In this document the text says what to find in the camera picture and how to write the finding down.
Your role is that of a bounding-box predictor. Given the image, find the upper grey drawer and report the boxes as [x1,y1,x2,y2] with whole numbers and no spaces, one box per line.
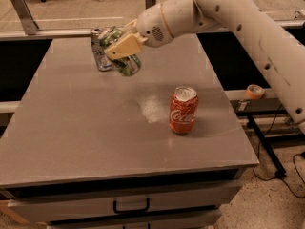
[9,179,242,222]

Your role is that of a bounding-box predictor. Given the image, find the black floor cable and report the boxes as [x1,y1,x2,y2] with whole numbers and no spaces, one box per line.
[252,103,305,200]

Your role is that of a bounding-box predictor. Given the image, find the green crushed soda can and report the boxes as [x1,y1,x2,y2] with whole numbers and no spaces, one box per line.
[98,27,141,76]

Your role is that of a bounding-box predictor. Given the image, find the grey drawer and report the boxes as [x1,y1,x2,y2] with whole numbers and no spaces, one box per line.
[9,179,242,222]
[47,209,221,229]

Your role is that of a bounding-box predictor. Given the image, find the blue silver soda can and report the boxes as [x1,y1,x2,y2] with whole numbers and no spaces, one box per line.
[91,28,112,72]

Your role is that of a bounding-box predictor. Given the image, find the black drawer handle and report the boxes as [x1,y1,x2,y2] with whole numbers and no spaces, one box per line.
[112,198,151,215]

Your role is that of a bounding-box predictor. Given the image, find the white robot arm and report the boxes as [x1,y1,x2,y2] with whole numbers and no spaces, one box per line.
[105,0,305,132]

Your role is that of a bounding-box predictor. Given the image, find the orange tape roll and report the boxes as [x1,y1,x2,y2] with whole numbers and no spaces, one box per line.
[246,84,265,99]

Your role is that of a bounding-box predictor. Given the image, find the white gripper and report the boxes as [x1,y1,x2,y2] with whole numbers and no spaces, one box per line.
[104,4,173,60]

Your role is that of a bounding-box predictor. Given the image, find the left metal railing bracket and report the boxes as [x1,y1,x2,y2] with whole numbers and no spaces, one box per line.
[10,0,39,35]

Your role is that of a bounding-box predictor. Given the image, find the black metal table leg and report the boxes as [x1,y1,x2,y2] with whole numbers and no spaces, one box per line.
[247,115,286,179]

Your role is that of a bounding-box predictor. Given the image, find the red Coca-Cola can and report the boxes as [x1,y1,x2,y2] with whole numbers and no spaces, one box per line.
[169,86,198,135]

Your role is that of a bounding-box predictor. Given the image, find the lower grey drawer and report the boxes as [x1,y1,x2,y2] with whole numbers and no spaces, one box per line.
[47,209,221,229]

